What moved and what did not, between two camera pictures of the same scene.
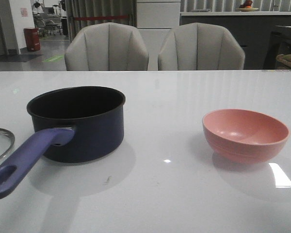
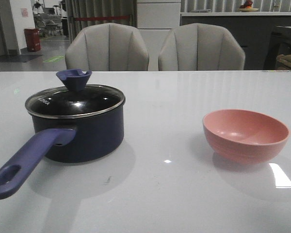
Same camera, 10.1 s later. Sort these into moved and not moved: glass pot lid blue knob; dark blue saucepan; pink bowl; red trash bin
Moved: glass pot lid blue knob
Not moved: red trash bin; pink bowl; dark blue saucepan
